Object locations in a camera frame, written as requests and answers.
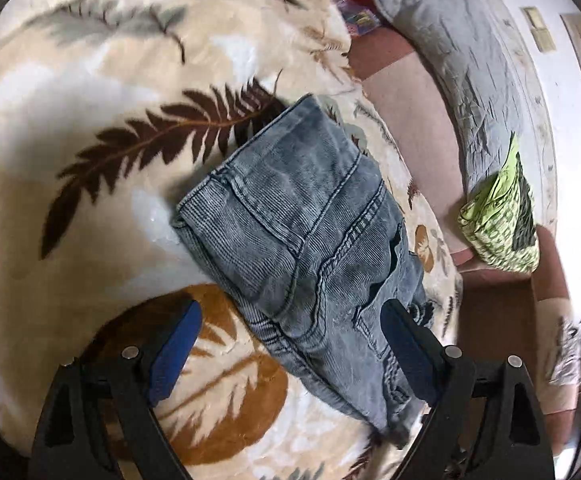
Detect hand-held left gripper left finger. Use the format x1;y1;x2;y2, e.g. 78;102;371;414
28;300;204;480

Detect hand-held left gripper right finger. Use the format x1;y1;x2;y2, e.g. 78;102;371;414
381;300;555;480

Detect grey washed denim pants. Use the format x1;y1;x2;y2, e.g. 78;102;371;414
170;94;439;448

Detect grey crumpled cloth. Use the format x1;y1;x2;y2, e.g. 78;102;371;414
548;317;581;386

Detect green patterned quilt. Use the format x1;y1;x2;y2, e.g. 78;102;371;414
458;132;541;275

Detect brown and pink sofa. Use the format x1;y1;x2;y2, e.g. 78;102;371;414
345;25;581;461

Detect cream leaf-print blanket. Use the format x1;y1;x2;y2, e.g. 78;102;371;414
0;0;464;480

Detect grey quilted pillow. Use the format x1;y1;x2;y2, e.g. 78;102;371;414
373;0;529;206

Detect colourful snack packets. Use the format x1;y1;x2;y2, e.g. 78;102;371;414
341;0;379;36

